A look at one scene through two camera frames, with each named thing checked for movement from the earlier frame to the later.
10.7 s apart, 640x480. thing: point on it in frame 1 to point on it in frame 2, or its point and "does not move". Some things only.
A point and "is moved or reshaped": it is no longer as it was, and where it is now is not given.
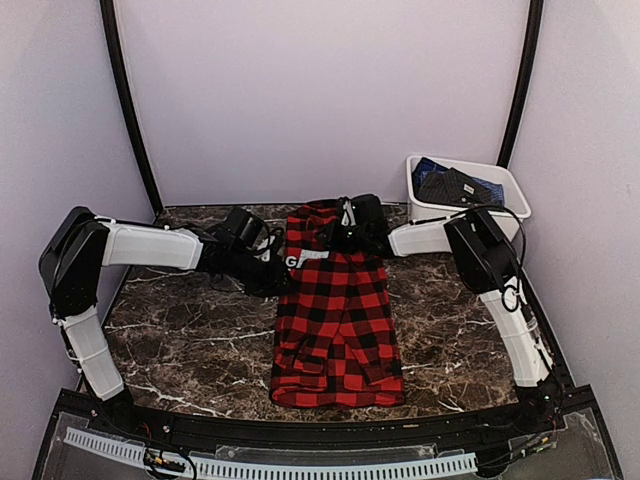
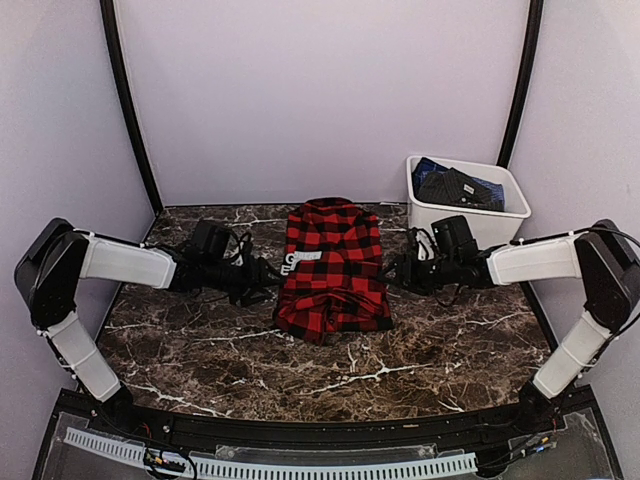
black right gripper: (331, 238) to (409, 277)
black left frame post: (115, 54) does not move
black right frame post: (524, 81) does not move
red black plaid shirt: (336, 342) is moved or reshaped
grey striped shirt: (452, 186) does not move
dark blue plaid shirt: (425, 168) does not move
